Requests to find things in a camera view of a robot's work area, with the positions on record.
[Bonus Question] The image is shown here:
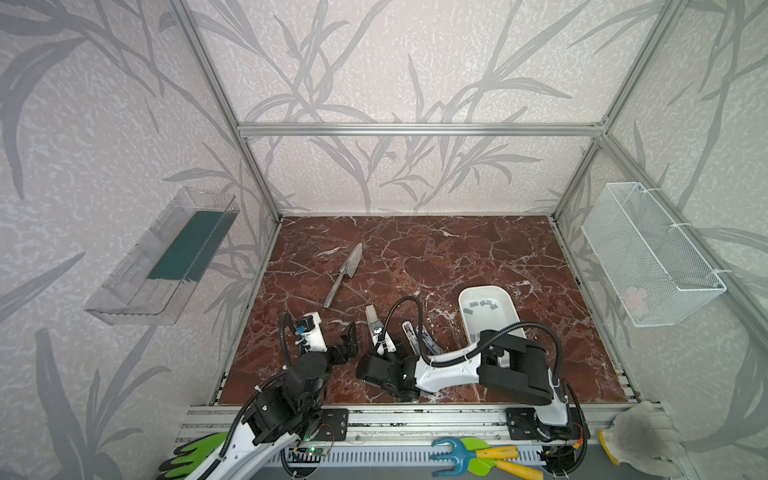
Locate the blue staple box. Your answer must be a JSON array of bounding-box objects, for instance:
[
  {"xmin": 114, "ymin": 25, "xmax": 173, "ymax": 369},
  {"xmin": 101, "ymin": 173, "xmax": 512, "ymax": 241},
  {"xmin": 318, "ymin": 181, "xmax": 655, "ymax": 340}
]
[{"xmin": 421, "ymin": 329, "xmax": 445, "ymax": 356}]

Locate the small white cylinder piece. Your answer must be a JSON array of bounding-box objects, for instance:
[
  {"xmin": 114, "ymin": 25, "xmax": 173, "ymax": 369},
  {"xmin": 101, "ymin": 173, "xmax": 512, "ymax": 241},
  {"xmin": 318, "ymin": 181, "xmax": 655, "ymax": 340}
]
[{"xmin": 401, "ymin": 321, "xmax": 420, "ymax": 356}]

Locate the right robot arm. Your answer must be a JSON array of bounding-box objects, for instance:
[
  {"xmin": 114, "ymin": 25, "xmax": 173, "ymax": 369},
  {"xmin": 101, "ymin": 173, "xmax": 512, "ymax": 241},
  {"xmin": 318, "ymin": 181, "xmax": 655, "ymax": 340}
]
[{"xmin": 356, "ymin": 286, "xmax": 590, "ymax": 443}]

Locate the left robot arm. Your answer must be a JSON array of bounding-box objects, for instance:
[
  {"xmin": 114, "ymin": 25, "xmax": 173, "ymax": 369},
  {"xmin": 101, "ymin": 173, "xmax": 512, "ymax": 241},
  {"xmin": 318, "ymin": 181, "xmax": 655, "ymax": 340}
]
[{"xmin": 188, "ymin": 312, "xmax": 359, "ymax": 479}]

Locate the teal toy garden rake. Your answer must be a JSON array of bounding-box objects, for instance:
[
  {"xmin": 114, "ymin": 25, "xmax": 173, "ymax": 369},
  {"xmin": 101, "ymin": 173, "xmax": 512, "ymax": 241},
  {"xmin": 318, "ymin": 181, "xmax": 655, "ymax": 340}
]
[{"xmin": 430, "ymin": 437, "xmax": 519, "ymax": 477}]

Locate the white plastic tray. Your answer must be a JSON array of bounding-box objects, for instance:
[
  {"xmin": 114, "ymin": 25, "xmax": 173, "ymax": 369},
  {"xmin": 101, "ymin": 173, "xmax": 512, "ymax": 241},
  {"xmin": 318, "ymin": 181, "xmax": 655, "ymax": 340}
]
[{"xmin": 458, "ymin": 285, "xmax": 520, "ymax": 343}]

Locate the metal garden trowel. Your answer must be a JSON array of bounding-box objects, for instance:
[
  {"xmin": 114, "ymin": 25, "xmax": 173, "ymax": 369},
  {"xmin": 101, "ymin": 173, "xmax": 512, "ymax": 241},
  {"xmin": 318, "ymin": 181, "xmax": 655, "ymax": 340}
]
[{"xmin": 323, "ymin": 243, "xmax": 363, "ymax": 308}]

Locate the green toy garden shovel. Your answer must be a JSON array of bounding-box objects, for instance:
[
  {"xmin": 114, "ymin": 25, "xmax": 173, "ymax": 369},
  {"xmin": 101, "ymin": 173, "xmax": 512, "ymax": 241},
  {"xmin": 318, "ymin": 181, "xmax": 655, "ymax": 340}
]
[{"xmin": 461, "ymin": 437, "xmax": 544, "ymax": 480}]

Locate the green work glove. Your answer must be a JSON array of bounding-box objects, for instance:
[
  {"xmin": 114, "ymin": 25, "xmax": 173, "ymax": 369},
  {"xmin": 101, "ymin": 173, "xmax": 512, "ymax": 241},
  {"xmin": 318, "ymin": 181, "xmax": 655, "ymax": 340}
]
[{"xmin": 157, "ymin": 432, "xmax": 227, "ymax": 480}]

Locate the white work glove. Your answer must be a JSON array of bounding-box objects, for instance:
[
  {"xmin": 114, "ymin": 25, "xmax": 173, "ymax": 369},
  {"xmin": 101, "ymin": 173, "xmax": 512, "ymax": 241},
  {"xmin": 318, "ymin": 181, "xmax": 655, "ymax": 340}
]
[{"xmin": 598, "ymin": 401, "xmax": 685, "ymax": 479}]

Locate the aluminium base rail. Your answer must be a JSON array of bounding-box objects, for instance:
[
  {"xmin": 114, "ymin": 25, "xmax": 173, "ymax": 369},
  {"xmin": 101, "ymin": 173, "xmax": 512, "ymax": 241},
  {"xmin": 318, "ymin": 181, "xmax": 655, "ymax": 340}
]
[{"xmin": 173, "ymin": 403, "xmax": 667, "ymax": 469}]

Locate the clear acrylic wall shelf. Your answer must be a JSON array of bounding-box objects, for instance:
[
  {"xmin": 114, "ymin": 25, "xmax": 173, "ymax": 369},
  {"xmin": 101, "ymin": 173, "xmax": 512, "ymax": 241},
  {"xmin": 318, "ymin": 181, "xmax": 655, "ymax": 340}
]
[{"xmin": 84, "ymin": 187, "xmax": 240, "ymax": 326}]

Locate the white wire mesh basket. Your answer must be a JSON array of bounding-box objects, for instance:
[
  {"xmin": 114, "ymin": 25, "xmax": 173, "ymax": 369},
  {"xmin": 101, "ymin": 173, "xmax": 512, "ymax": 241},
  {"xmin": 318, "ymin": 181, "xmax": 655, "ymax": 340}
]
[{"xmin": 582, "ymin": 182, "xmax": 727, "ymax": 328}]

